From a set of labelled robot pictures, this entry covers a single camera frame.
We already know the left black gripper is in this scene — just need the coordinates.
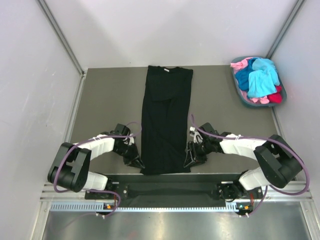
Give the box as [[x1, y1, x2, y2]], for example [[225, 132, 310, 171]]
[[113, 142, 145, 169]]

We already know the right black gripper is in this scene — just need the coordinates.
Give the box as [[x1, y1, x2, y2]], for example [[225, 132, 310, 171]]
[[184, 139, 213, 168]]

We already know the black t shirt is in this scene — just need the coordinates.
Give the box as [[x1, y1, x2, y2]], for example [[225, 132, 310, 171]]
[[141, 65, 194, 175]]

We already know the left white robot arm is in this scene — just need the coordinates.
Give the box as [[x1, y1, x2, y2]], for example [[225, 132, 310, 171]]
[[47, 123, 145, 199]]

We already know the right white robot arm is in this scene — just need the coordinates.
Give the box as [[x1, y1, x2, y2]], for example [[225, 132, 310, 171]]
[[183, 122, 307, 198]]

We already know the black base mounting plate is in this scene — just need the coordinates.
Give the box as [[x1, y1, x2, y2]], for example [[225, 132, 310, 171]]
[[84, 173, 266, 202]]

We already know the blue-grey laundry basket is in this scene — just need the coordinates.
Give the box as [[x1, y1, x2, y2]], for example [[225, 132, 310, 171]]
[[231, 56, 287, 108]]

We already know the dark blue t shirt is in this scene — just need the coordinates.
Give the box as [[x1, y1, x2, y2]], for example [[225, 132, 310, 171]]
[[235, 57, 257, 92]]

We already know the red t shirt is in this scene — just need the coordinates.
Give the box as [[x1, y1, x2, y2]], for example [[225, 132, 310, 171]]
[[267, 85, 283, 104]]

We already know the pink t shirt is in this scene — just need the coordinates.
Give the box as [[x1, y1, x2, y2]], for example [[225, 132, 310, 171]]
[[230, 57, 253, 74]]

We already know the light cyan t shirt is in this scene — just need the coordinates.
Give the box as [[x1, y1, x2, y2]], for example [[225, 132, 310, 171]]
[[247, 58, 280, 99]]

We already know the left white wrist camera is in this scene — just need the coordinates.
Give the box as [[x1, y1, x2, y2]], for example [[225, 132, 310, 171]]
[[123, 133, 136, 146]]

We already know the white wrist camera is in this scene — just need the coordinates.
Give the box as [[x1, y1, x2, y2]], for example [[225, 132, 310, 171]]
[[123, 133, 136, 146], [189, 126, 203, 144]]

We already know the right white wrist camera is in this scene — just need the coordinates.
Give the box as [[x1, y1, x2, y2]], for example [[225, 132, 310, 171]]
[[189, 126, 203, 144]]

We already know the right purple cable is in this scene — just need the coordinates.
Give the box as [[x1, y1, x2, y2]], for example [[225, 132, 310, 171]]
[[190, 114, 311, 217]]

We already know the purple cable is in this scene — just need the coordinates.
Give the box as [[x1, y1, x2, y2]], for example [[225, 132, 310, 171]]
[[52, 121, 143, 217], [190, 114, 311, 217]]

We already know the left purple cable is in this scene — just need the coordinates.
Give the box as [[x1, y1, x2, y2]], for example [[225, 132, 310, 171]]
[[52, 121, 143, 217]]

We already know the grey slotted cable duct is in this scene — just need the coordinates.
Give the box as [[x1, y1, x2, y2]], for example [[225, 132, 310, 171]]
[[49, 199, 252, 213]]

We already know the left aluminium corner post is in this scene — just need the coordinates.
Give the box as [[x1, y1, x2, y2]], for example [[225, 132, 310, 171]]
[[35, 0, 85, 76]]

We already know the aluminium corner post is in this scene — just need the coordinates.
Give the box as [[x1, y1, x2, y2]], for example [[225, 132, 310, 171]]
[[265, 0, 306, 59], [35, 0, 85, 76]]

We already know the right aluminium corner post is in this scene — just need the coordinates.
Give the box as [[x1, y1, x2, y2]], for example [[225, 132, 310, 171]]
[[265, 0, 306, 59]]

